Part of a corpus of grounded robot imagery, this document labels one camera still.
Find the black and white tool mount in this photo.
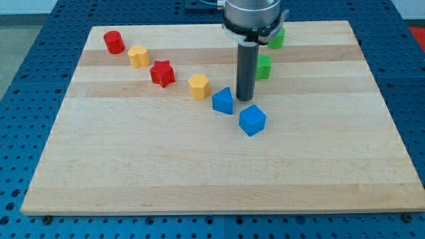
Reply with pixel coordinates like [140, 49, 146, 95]
[222, 9, 290, 45]

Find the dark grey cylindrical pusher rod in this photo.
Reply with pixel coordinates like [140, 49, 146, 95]
[236, 44, 259, 102]

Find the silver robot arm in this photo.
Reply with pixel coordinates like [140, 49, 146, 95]
[216, 0, 290, 102]

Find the green star block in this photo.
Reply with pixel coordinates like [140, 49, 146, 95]
[256, 54, 272, 80]

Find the blue cube block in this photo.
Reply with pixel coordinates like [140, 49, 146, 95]
[239, 104, 267, 137]

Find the red star block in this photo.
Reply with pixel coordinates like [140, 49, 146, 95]
[149, 60, 175, 88]

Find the green round block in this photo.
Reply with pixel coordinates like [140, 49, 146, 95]
[267, 27, 286, 49]

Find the blue triangle block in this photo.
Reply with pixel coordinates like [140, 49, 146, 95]
[212, 87, 234, 115]

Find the yellow hexagon block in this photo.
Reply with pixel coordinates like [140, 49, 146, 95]
[188, 74, 211, 100]

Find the yellow heart block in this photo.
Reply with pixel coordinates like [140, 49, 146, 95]
[127, 44, 151, 68]

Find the light wooden board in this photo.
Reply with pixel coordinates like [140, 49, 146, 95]
[21, 21, 424, 216]

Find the red cylinder block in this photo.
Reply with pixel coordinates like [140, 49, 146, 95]
[104, 31, 126, 54]

